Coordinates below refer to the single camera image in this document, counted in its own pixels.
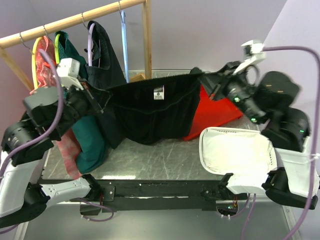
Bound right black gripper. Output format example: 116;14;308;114
197;59;267;125

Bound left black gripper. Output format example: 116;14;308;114
50;77;113;138

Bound black shorts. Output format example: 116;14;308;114
107;67;203;145

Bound light blue hanger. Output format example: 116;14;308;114
120;10;130;83

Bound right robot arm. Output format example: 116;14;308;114
198;61;315;209

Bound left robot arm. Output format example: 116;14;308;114
0;81;111;228

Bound dark green shorts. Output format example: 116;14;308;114
85;20;126;149

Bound pink patterned shorts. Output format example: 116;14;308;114
30;36;82;180

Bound lilac hanger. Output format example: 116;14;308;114
87;22;101;67

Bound yellow hanger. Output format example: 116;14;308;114
31;37;43;90

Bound teal green shorts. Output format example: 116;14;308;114
55;31;106;175

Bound lime green hanger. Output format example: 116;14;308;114
54;33;61;65

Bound red plastic tray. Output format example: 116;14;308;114
182;86;243;141

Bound wooden clothes rack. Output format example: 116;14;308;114
0;0;152;91

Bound white perforated laundry basket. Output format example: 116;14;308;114
199;127;278;175

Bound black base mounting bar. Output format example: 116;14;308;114
87;179;248;212

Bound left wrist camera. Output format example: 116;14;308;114
56;58;84;90

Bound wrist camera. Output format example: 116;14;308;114
56;58;84;90
233;39;266;75

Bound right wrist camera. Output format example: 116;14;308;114
233;39;266;75

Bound aluminium rail frame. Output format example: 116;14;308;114
14;200;294;240

